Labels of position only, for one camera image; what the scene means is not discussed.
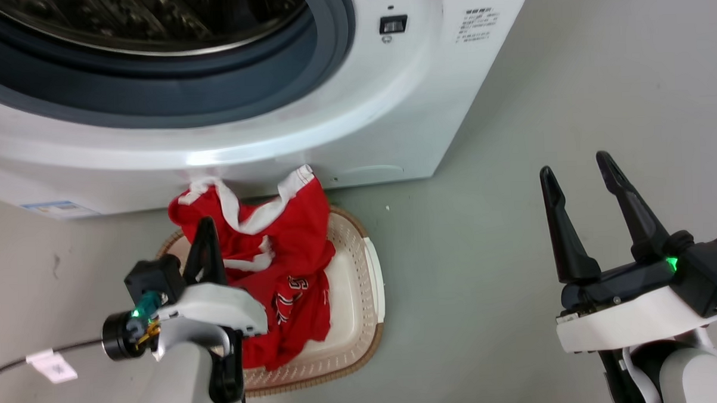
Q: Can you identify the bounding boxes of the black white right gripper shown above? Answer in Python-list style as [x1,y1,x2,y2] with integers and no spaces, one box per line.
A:
[538,147,717,355]

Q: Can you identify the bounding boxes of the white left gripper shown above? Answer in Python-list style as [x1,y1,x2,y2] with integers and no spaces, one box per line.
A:
[150,216,269,352]

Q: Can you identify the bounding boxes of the red and white jersey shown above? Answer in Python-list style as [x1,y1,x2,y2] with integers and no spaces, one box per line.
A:
[166,163,341,376]

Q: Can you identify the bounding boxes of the cream plastic laundry basket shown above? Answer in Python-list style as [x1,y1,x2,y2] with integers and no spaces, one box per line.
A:
[155,204,390,401]

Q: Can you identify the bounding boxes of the white printed label sticker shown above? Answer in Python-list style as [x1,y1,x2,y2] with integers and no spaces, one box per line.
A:
[20,199,101,222]

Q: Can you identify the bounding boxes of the washing machine drum opening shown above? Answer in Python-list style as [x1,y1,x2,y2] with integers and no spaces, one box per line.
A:
[0,0,312,63]

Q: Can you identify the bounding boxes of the grey rubber door gasket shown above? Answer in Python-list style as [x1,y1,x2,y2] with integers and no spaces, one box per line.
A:
[0,0,360,135]

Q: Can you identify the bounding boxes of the white front-load washing machine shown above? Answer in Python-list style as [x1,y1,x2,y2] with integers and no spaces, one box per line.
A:
[0,0,543,222]

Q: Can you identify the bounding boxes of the black round cable connector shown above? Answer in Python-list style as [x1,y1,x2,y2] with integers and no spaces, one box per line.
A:
[101,311,145,362]

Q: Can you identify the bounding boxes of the white paper cable tag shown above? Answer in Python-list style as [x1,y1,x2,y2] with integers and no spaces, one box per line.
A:
[26,348,79,386]

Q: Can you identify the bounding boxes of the thin black cable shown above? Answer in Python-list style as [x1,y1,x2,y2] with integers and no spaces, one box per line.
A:
[0,337,107,383]

